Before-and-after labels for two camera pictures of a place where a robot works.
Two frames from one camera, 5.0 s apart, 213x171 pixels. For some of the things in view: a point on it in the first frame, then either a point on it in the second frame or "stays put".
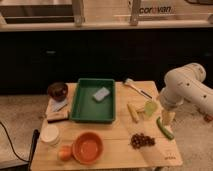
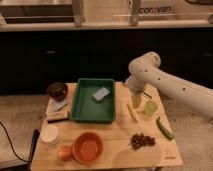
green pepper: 165,131 stays put
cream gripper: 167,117 to 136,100
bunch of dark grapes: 139,141 stays put
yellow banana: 133,111 stays put
